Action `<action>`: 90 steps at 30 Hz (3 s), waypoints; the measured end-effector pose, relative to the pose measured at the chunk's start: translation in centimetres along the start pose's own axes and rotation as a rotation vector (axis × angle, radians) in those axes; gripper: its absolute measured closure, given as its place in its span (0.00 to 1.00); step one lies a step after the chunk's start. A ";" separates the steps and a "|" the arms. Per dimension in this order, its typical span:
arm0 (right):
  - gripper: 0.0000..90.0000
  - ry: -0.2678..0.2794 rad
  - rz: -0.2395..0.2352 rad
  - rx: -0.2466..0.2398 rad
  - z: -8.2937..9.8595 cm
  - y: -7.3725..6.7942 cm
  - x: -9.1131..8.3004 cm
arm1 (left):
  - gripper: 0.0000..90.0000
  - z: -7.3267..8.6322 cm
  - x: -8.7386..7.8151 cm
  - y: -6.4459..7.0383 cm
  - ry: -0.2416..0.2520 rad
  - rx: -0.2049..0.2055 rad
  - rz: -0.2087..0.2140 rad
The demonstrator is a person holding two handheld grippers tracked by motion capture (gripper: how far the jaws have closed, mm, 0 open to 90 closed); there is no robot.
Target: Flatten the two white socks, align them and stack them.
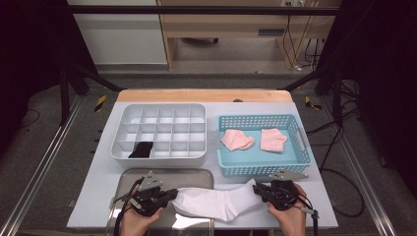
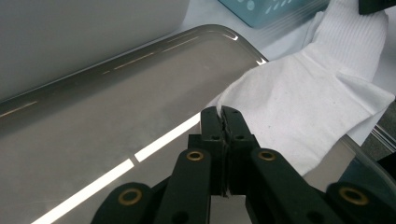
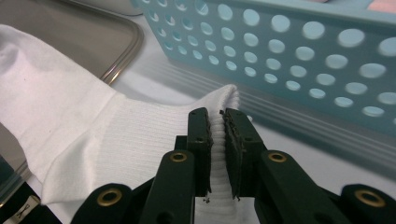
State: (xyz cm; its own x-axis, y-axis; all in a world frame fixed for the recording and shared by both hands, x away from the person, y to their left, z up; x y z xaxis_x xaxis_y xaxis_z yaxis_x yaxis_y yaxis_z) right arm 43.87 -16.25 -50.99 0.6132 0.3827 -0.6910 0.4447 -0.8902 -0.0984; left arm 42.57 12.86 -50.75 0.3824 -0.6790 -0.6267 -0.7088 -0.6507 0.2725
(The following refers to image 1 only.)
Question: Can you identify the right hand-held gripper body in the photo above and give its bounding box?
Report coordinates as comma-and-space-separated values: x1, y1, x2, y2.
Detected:
268, 169, 309, 211

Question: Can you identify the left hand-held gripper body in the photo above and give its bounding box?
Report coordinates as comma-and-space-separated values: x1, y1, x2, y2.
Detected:
130, 170, 170, 217

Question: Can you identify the blue perforated plastic basket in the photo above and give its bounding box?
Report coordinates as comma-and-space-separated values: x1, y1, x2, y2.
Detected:
215, 113, 313, 178

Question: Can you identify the white sock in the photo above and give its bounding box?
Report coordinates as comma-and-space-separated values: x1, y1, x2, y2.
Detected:
171, 178, 264, 222

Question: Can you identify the pink sock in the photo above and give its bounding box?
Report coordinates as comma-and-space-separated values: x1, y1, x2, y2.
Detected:
219, 128, 256, 152
260, 128, 288, 153

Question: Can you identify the white compartment organizer box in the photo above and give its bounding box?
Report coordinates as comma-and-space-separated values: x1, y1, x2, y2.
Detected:
110, 102, 208, 169

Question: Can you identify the person's left hand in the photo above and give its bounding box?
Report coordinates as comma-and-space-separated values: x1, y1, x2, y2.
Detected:
120, 205, 163, 236

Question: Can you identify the person's right hand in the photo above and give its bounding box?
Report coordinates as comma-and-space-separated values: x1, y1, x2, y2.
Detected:
266, 184, 317, 236

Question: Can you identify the yellow and black tape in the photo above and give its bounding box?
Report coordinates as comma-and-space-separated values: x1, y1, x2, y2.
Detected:
304, 95, 323, 111
93, 94, 108, 113

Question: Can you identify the light wooden table board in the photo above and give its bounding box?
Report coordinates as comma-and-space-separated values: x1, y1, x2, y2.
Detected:
116, 88, 294, 103

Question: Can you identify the grey desk label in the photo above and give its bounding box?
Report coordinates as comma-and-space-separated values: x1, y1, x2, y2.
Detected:
258, 29, 285, 37

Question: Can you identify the white cabinet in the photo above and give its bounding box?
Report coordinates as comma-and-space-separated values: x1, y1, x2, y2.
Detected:
67, 0, 169, 66

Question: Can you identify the black curtain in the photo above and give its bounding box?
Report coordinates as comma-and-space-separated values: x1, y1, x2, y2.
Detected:
0, 0, 97, 158
316, 0, 417, 191

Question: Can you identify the wooden desk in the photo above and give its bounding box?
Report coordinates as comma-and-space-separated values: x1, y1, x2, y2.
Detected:
156, 0, 342, 71

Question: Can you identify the white power strip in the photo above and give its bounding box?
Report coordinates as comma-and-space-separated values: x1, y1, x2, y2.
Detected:
279, 0, 308, 8

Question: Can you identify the right hand-held gripper black cable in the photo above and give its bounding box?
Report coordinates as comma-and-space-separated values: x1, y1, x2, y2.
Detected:
296, 195, 321, 236

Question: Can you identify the hand-held gripper black cable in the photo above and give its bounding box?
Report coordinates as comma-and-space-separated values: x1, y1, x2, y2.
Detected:
112, 177, 146, 236
296, 195, 321, 236

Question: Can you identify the left hand-held gripper black cable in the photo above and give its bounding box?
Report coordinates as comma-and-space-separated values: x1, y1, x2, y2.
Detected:
112, 177, 146, 236

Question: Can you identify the aluminium floor rail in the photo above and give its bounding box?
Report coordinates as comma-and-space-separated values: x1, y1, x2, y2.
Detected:
0, 94, 85, 236
319, 96, 399, 236

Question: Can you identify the black floor cable loop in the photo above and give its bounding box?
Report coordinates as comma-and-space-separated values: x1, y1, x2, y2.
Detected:
319, 167, 366, 218

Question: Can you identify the black frame strut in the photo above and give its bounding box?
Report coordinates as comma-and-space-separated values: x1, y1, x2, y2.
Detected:
59, 62, 125, 126
280, 63, 344, 128

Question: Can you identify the black horizontal frame bar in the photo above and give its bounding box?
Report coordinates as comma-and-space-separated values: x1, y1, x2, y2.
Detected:
67, 5, 342, 16

